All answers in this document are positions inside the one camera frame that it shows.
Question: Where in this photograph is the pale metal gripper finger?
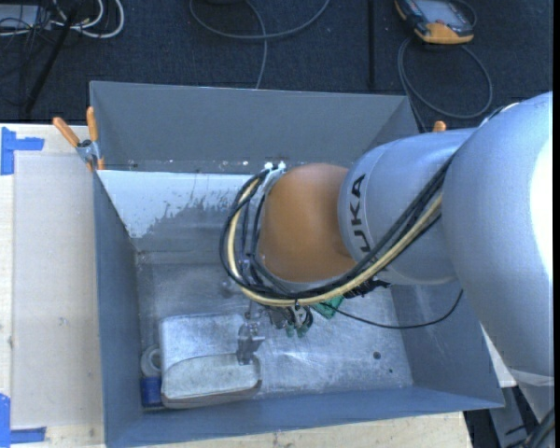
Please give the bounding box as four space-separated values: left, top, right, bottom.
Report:
247 326 267 364
235 325 251 366

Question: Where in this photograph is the blue cup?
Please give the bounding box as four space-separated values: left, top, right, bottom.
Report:
140 375 164 408

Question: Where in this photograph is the grey metal bin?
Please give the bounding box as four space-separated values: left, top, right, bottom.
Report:
88 80 506 448

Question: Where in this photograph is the pale wood flat board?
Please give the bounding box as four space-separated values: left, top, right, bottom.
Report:
10 150 105 431

